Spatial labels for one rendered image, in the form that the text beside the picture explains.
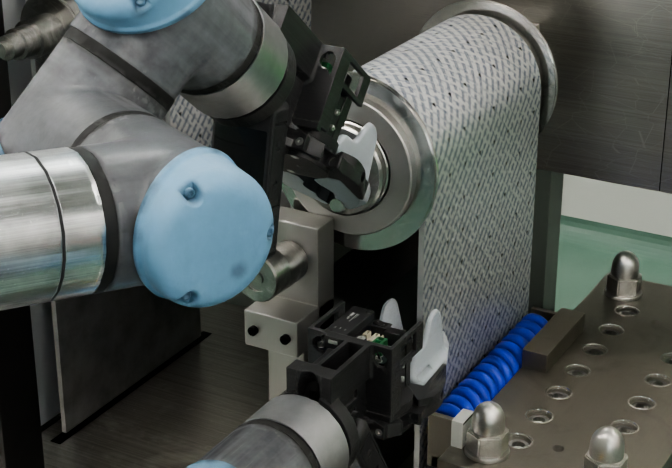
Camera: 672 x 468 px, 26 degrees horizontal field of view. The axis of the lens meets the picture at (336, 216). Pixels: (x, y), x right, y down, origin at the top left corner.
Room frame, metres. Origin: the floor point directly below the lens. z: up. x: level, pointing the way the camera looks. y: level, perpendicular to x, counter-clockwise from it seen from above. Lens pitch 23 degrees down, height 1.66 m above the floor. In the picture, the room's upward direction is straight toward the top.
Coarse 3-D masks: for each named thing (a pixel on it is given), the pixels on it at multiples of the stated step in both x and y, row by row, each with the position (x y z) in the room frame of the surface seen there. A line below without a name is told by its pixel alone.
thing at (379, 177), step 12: (348, 120) 1.06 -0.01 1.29; (348, 132) 1.05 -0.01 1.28; (384, 156) 1.05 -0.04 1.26; (372, 168) 1.04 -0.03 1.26; (384, 168) 1.04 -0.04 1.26; (372, 180) 1.04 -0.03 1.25; (384, 180) 1.04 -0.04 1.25; (372, 192) 1.04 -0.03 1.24; (384, 192) 1.05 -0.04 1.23; (324, 204) 1.06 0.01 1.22; (372, 204) 1.04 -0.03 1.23
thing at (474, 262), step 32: (512, 160) 1.20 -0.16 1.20; (480, 192) 1.14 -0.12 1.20; (512, 192) 1.20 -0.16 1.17; (448, 224) 1.08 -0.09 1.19; (480, 224) 1.14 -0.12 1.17; (512, 224) 1.20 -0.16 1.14; (448, 256) 1.08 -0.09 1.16; (480, 256) 1.14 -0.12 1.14; (512, 256) 1.21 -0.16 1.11; (448, 288) 1.09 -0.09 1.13; (480, 288) 1.15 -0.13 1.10; (512, 288) 1.21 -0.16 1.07; (448, 320) 1.09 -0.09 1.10; (480, 320) 1.15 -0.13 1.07; (512, 320) 1.21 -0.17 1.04; (480, 352) 1.15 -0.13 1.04; (448, 384) 1.09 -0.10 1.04
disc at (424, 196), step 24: (384, 96) 1.06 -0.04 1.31; (408, 120) 1.05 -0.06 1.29; (432, 144) 1.04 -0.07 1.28; (432, 168) 1.04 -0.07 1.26; (288, 192) 1.10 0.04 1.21; (432, 192) 1.04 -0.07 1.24; (408, 216) 1.05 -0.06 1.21; (336, 240) 1.08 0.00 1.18; (360, 240) 1.07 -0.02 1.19; (384, 240) 1.06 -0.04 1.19
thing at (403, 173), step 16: (352, 112) 1.06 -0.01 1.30; (368, 112) 1.05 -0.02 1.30; (384, 112) 1.05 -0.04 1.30; (384, 128) 1.05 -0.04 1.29; (400, 128) 1.05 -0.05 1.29; (384, 144) 1.05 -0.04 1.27; (400, 144) 1.04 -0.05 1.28; (400, 160) 1.04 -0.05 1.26; (400, 176) 1.04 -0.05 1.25; (416, 176) 1.04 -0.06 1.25; (400, 192) 1.04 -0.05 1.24; (320, 208) 1.07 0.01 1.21; (384, 208) 1.05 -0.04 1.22; (400, 208) 1.04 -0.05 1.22; (336, 224) 1.07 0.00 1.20; (352, 224) 1.06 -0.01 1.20; (368, 224) 1.05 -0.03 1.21; (384, 224) 1.05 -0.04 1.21
